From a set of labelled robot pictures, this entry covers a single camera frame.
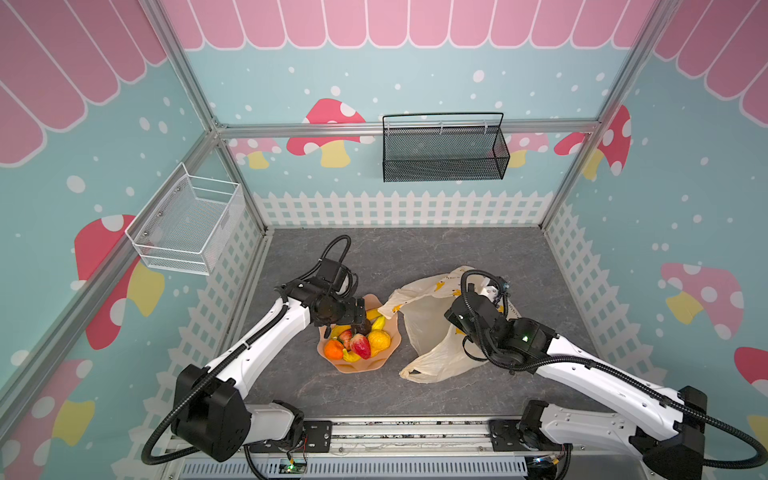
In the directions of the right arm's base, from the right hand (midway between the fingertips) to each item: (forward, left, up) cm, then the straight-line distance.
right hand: (446, 303), depth 74 cm
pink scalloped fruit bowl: (-9, +21, -18) cm, 29 cm away
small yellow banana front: (-7, +25, -16) cm, 31 cm away
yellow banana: (+5, +19, -14) cm, 25 cm away
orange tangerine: (-6, +30, -14) cm, 33 cm away
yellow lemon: (-3, +17, -14) cm, 23 cm away
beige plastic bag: (-11, +3, -4) cm, 12 cm away
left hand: (0, +25, -10) cm, 27 cm away
